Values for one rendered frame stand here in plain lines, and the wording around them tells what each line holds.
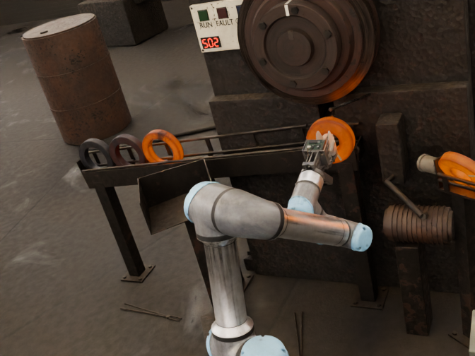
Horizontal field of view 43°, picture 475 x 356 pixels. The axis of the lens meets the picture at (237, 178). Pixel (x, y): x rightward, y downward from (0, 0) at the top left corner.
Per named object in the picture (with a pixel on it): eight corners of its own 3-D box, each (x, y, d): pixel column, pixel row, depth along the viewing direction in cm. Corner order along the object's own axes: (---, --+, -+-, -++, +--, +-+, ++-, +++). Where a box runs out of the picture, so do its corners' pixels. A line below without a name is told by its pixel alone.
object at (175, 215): (188, 321, 261) (137, 178, 227) (246, 302, 262) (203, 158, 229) (194, 352, 243) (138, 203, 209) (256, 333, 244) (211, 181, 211)
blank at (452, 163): (468, 181, 191) (462, 190, 190) (434, 151, 188) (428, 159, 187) (501, 184, 176) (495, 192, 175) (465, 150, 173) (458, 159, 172)
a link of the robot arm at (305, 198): (292, 229, 174) (279, 210, 169) (302, 200, 181) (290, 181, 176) (317, 227, 169) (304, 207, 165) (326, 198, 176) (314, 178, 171)
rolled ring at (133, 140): (132, 133, 252) (136, 129, 254) (102, 141, 262) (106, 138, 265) (152, 170, 259) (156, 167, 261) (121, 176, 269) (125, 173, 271)
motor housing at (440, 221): (403, 311, 235) (388, 196, 210) (464, 318, 225) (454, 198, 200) (397, 335, 225) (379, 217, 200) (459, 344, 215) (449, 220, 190)
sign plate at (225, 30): (203, 51, 232) (191, 4, 224) (265, 44, 220) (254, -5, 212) (201, 53, 231) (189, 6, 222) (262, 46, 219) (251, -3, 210)
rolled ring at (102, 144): (101, 138, 261) (105, 135, 264) (71, 143, 271) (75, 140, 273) (119, 174, 269) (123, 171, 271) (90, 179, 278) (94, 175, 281)
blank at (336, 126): (299, 129, 198) (296, 133, 195) (338, 107, 189) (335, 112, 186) (325, 166, 201) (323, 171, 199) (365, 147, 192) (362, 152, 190)
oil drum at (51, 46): (90, 114, 533) (53, 15, 492) (145, 111, 506) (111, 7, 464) (48, 146, 488) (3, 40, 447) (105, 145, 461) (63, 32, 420)
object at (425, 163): (430, 167, 202) (427, 150, 199) (452, 172, 194) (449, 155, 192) (418, 174, 199) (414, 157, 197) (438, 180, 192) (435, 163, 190)
